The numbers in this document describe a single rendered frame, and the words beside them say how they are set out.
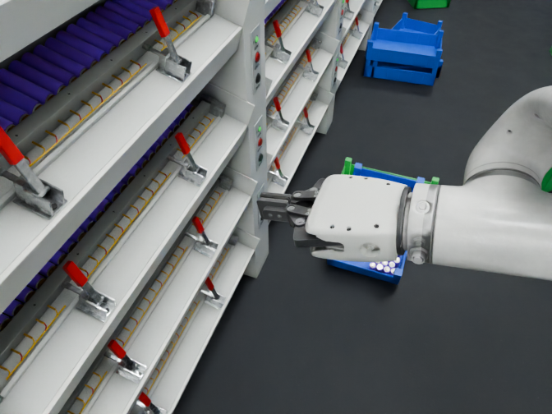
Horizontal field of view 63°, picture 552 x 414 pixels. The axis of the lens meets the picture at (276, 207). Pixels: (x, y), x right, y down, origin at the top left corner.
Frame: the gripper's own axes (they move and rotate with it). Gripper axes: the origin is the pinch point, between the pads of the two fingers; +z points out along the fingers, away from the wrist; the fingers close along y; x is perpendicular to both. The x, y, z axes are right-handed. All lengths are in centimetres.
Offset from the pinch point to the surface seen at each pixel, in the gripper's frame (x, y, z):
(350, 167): -58, 79, 15
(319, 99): -44, 100, 30
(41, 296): -2.5, -17.1, 25.3
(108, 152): 10.9, -5.1, 16.3
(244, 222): -37, 30, 28
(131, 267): -7.7, -7.3, 21.0
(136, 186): -2.6, 3.7, 25.0
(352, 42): -45, 148, 30
